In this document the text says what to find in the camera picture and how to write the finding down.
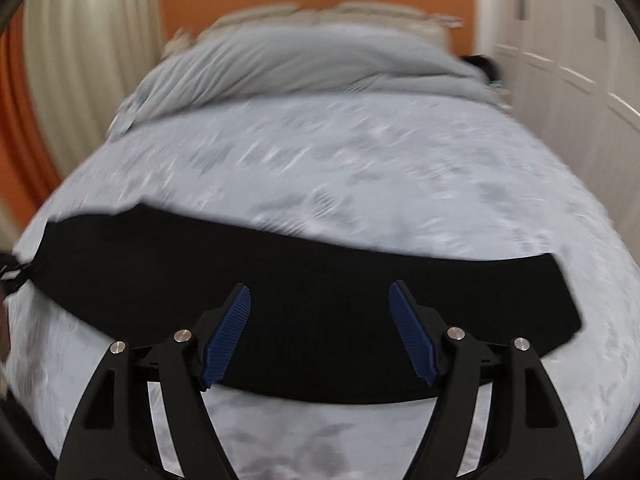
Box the black pants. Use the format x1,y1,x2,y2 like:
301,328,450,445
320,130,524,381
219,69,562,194
28,204,582,405

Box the orange curtain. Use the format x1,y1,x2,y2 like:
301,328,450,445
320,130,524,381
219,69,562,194
0,8,61,228

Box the butterfly print bed sheet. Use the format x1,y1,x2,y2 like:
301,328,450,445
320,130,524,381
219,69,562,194
4,93,639,479

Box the dark item beside bed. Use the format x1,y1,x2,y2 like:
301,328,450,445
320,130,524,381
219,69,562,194
461,55,502,86

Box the white wardrobe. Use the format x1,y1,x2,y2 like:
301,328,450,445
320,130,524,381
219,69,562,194
475,0,639,252

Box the white bedside ornament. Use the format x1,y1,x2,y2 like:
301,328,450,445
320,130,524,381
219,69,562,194
160,27,196,60

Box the grey duvet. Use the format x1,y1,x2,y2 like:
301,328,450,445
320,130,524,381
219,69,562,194
107,24,501,140

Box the cream curtain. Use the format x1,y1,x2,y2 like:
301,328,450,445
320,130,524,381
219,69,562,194
1,0,164,248

